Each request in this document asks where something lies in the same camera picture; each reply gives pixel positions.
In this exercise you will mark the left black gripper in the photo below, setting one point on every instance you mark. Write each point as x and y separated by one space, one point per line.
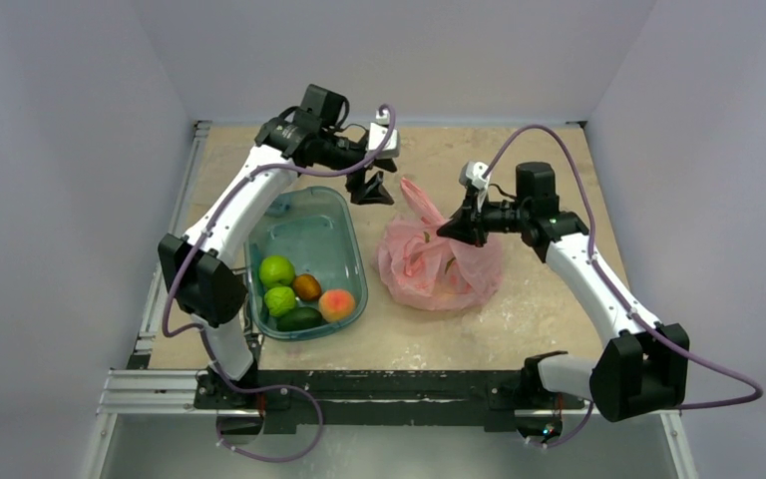
374 190

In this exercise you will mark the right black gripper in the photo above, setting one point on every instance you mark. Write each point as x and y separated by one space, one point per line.
478 221

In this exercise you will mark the pink plastic bag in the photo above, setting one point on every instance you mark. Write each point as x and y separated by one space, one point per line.
425 271

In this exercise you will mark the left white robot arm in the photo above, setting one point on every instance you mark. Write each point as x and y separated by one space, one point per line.
306 139

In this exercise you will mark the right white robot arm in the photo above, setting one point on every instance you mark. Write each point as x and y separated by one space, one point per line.
641 368

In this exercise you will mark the brown fake kiwi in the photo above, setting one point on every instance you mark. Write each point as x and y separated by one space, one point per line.
307 288

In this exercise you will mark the pink fake peach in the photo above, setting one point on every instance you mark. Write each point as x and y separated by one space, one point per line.
336 305

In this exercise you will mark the green fake apple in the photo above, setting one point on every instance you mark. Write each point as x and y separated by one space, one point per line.
276 271

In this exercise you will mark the dark green fake avocado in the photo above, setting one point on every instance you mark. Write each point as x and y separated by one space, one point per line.
299 318

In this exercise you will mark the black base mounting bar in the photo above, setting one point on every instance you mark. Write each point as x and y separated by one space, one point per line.
494 400

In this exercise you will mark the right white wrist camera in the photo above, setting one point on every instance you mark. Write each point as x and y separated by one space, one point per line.
476 175

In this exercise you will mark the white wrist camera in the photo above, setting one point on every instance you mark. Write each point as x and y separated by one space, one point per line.
383 137
476 175

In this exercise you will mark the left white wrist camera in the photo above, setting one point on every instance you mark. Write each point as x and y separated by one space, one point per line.
383 137

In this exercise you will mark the aluminium frame rail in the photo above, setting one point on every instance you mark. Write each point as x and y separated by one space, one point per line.
150 385

